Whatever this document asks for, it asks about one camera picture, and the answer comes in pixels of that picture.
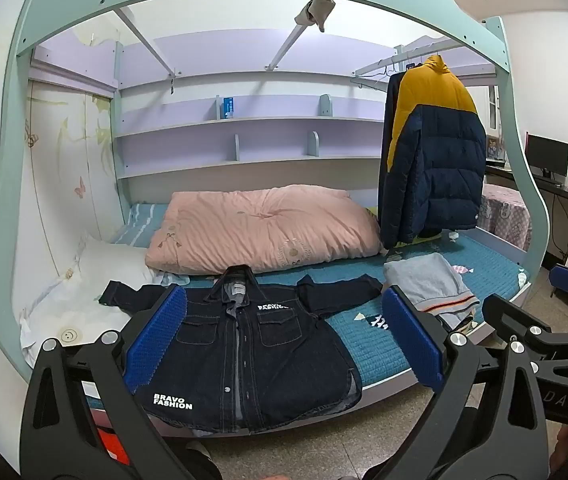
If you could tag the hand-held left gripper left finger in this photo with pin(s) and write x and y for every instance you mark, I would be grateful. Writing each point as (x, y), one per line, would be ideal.
(156, 335)

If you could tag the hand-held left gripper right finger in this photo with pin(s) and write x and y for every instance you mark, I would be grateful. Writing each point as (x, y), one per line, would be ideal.
(411, 340)

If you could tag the dark denim jacket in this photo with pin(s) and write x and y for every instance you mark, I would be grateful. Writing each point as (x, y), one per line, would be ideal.
(244, 350)

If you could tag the folded grey clothes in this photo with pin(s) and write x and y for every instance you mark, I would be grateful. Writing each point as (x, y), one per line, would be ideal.
(429, 280)

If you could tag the teal quilted bed sheet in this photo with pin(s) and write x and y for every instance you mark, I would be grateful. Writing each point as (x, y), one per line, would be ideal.
(479, 265)

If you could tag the white pillow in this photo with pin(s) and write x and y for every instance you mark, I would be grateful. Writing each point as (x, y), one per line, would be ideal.
(89, 290)

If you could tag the pink printed cloth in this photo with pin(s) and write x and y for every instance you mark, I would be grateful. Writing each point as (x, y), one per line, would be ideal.
(506, 215)

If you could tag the blue striped pillow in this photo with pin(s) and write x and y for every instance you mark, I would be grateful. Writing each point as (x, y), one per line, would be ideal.
(139, 225)

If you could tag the orange object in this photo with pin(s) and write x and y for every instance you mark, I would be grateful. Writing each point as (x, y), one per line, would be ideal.
(114, 447)

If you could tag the black computer monitor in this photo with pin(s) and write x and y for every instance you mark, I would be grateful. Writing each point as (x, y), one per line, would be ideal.
(546, 155)

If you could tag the pink quilt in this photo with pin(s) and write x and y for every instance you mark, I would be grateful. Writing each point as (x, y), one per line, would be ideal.
(264, 225)

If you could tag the navy yellow puffer jacket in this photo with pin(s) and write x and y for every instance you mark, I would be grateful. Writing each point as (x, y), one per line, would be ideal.
(439, 170)

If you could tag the small blue box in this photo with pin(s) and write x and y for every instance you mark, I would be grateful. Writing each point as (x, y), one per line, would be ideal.
(229, 108)

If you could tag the beige cloth on beam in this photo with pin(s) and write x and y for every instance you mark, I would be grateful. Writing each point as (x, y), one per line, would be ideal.
(316, 12)

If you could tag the white slatted clothes rail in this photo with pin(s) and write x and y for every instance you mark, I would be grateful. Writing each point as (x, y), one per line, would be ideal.
(414, 52)

